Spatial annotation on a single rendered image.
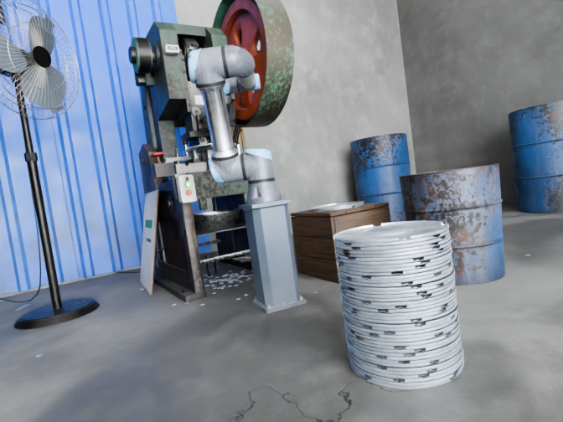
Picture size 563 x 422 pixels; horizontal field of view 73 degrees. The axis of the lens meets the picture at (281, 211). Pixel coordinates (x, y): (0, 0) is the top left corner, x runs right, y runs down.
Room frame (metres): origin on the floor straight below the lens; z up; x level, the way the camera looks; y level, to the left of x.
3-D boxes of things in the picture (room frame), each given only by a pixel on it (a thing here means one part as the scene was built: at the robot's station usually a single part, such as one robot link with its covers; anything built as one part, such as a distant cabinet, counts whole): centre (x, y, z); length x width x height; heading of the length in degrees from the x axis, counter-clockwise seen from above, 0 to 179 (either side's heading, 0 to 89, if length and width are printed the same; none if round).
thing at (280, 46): (2.55, 0.18, 1.33); 1.03 x 0.28 x 0.82; 31
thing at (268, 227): (1.64, 0.07, 0.23); 0.19 x 0.19 x 0.45; 23
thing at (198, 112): (2.25, 0.39, 1.04); 0.17 x 0.15 x 0.30; 31
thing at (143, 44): (2.18, 0.64, 1.31); 0.22 x 0.12 x 0.22; 31
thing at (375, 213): (2.07, -0.31, 0.18); 0.40 x 0.38 x 0.35; 27
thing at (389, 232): (0.98, -0.27, 0.35); 0.29 x 0.29 x 0.01
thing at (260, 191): (1.64, 0.07, 0.50); 0.15 x 0.15 x 0.10
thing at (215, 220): (2.29, 0.42, 0.36); 0.34 x 0.34 x 0.10
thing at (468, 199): (1.72, -0.77, 0.24); 0.42 x 0.42 x 0.48
